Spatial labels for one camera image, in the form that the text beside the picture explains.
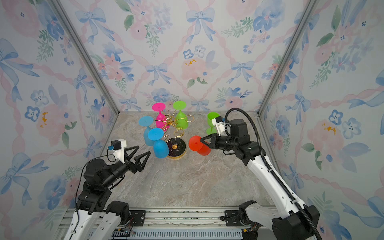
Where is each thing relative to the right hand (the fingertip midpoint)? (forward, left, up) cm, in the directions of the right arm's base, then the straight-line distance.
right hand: (201, 139), depth 70 cm
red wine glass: (-2, +2, -2) cm, 4 cm away
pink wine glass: (+20, +22, +1) cm, 30 cm away
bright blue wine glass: (0, +21, -8) cm, 22 cm away
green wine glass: (+18, +11, -7) cm, 22 cm away
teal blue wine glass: (+10, +28, +1) cm, 29 cm away
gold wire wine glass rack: (+12, +15, -26) cm, 32 cm away
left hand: (-6, +25, +1) cm, 26 cm away
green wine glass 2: (+32, -8, -18) cm, 38 cm away
